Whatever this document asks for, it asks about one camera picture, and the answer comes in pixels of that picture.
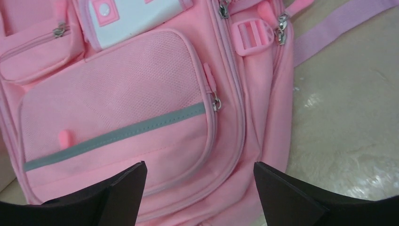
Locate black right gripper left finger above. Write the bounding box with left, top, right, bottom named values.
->
left=0, top=161, right=147, bottom=226

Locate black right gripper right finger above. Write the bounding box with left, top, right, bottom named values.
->
left=254, top=161, right=399, bottom=226

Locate pink student backpack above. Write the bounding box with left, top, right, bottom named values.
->
left=0, top=0, right=399, bottom=226

